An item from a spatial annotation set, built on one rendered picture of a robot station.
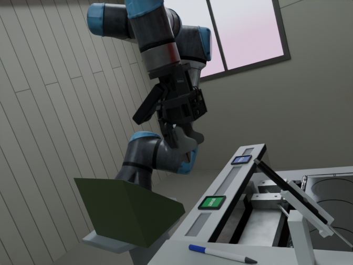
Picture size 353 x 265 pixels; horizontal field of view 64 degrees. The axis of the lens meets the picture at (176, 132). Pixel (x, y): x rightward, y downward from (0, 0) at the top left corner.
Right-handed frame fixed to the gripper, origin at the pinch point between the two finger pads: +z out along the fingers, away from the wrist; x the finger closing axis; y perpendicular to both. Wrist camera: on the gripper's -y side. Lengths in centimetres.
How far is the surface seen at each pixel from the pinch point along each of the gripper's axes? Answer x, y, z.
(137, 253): 10, -38, 37
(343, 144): 224, 20, 88
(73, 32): 174, -197, -87
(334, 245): -0.4, 26.8, 20.9
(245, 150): 40.8, -0.9, 15.1
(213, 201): 5.4, 0.9, 14.3
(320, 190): 20.7, 23.2, 20.9
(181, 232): -6.8, -2.2, 14.7
